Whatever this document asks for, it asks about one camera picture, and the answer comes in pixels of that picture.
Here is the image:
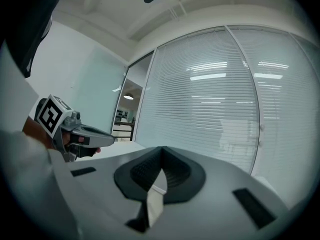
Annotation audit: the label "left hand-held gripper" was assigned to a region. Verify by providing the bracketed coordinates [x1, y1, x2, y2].
[33, 93, 116, 163]

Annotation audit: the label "person's left forearm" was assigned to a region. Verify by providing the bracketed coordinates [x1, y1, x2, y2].
[0, 40, 85, 240]

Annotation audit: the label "person's black top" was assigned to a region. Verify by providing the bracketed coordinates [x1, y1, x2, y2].
[0, 0, 70, 79]

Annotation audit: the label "person's left hand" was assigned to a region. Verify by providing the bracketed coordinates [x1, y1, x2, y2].
[61, 130, 102, 158]

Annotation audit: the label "glass door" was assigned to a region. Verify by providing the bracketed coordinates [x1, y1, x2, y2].
[110, 51, 155, 143]

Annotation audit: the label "white window blind panel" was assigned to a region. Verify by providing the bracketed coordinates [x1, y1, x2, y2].
[136, 26, 261, 175]
[226, 24, 320, 210]

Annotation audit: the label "white ceiling pipes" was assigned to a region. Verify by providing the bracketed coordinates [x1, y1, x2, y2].
[169, 0, 187, 22]

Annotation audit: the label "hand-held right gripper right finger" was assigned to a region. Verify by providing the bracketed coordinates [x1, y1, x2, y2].
[141, 145, 292, 240]

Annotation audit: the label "black railing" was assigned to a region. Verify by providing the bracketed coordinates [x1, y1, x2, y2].
[112, 120, 136, 142]

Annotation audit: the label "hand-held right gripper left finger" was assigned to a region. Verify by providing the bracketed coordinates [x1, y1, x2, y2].
[67, 145, 165, 240]

